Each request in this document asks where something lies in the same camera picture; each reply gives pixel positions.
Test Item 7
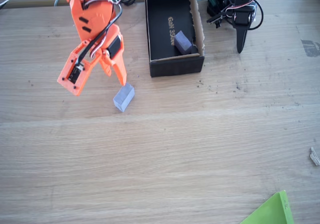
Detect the beige scrap piece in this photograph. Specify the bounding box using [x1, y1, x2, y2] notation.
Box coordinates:
[309, 146, 320, 167]

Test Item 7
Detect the orange camera mount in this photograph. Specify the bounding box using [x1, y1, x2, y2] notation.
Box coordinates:
[57, 40, 100, 97]

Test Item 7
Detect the black camera cable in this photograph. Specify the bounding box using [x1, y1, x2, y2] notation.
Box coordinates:
[76, 0, 123, 67]

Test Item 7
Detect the grey tape patch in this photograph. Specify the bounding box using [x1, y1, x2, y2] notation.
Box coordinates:
[300, 38, 320, 58]

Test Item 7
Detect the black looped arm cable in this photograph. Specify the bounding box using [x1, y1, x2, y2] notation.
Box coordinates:
[248, 0, 264, 30]

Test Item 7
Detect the white red servo wire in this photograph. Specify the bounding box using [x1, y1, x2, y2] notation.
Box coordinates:
[219, 0, 258, 19]
[83, 0, 120, 59]

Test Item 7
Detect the pale purple foam block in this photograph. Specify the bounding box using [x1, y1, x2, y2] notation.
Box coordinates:
[174, 30, 193, 55]
[112, 82, 136, 113]

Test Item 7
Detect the black cardboard box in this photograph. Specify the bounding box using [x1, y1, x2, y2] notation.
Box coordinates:
[144, 0, 206, 78]

